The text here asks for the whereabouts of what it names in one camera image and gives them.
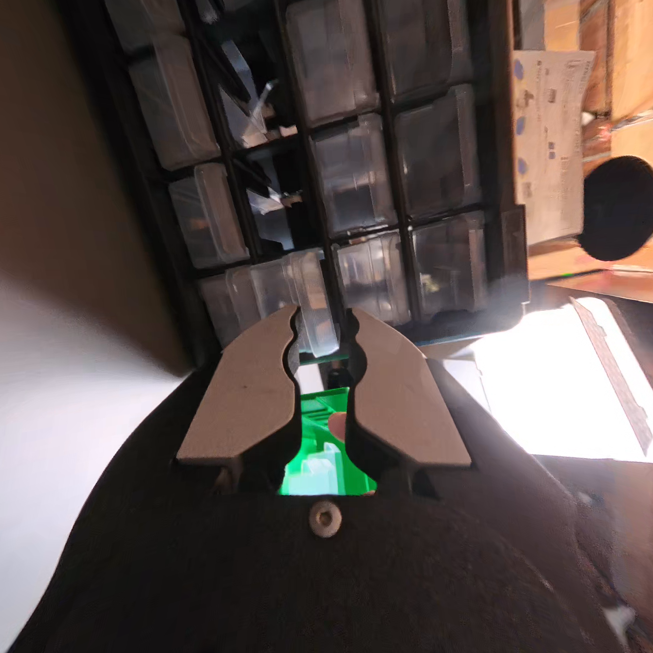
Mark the person's left forearm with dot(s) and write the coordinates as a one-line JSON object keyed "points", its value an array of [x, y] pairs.
{"points": [[620, 209]]}

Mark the printed instruction sheet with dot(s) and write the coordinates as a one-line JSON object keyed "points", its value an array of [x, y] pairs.
{"points": [[551, 153]]}

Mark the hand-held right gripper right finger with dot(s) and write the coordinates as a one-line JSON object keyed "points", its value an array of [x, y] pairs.
{"points": [[403, 403]]}

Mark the person's right hand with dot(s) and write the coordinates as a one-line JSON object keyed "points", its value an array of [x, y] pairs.
{"points": [[337, 426]]}

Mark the clear plastic drawer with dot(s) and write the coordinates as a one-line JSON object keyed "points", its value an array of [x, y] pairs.
{"points": [[311, 296]]}

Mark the black drawer cabinet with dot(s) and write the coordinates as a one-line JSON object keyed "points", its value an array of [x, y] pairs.
{"points": [[500, 178]]}

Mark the green plastic bin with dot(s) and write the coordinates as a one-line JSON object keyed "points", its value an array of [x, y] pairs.
{"points": [[316, 408]]}

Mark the pale desk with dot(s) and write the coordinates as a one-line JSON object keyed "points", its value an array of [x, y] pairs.
{"points": [[76, 255]]}

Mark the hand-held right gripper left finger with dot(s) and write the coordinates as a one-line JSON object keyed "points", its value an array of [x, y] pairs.
{"points": [[240, 398]]}

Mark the instruction sheet on board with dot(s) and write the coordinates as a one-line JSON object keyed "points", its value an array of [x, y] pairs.
{"points": [[627, 76]]}

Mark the bank of clear drawers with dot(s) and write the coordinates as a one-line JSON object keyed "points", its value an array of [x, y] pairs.
{"points": [[357, 168]]}

